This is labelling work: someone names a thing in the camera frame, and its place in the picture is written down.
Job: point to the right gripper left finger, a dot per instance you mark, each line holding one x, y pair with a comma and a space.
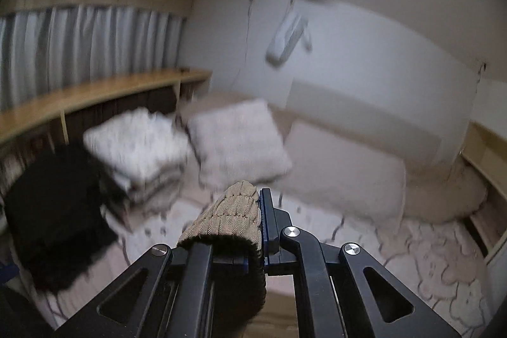
165, 293

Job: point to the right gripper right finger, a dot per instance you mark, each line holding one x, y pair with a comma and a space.
341, 291

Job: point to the khaki jacket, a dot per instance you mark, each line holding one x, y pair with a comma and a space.
232, 226

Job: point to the stack of folded clothes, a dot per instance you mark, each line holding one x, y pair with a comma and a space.
145, 154

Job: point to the bear pattern bed blanket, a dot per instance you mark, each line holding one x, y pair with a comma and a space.
437, 263

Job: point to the beige quilted pillow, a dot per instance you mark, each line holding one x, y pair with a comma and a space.
342, 175

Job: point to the black garment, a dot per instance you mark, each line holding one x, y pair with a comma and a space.
53, 212

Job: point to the beige fuzzy pillow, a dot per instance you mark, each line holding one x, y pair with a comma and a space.
443, 193

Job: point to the fluffy white square pillow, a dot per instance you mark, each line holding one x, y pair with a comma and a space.
238, 142

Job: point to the white bed headboard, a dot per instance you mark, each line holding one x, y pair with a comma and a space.
363, 120

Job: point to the wooden shelf left side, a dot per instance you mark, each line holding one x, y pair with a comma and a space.
63, 115

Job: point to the wooden shelf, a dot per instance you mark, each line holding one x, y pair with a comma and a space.
485, 150
63, 115

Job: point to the wooden shelf right side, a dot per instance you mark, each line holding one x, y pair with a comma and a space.
485, 150

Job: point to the white striped curtain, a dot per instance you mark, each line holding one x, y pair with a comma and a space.
46, 50

